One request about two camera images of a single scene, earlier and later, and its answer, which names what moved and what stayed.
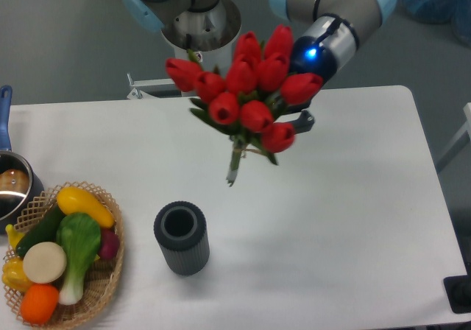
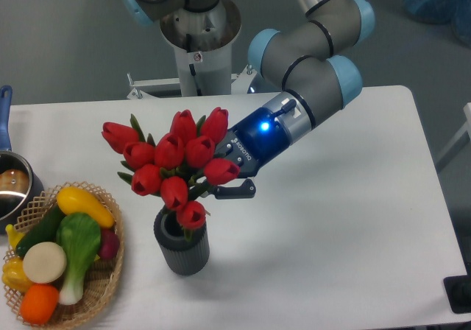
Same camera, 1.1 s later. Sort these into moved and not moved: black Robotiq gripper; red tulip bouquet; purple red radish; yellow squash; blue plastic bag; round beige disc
Moved: black Robotiq gripper; red tulip bouquet
Not moved: purple red radish; blue plastic bag; round beige disc; yellow squash
